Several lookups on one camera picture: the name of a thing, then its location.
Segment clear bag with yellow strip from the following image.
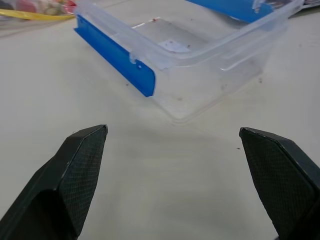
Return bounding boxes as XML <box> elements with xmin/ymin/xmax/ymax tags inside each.
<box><xmin>0</xmin><ymin>0</ymin><xmax>77</xmax><ymax>32</ymax></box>

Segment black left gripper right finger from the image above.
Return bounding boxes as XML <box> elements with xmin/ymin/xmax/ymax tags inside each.
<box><xmin>238</xmin><ymin>126</ymin><xmax>320</xmax><ymax>240</ymax></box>

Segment clear plastic container blue clips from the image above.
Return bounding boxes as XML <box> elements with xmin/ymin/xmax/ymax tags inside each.
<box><xmin>73</xmin><ymin>0</ymin><xmax>306</xmax><ymax>124</ymax></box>

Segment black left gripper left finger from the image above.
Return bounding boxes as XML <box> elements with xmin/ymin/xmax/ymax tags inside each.
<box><xmin>0</xmin><ymin>124</ymin><xmax>109</xmax><ymax>240</ymax></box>

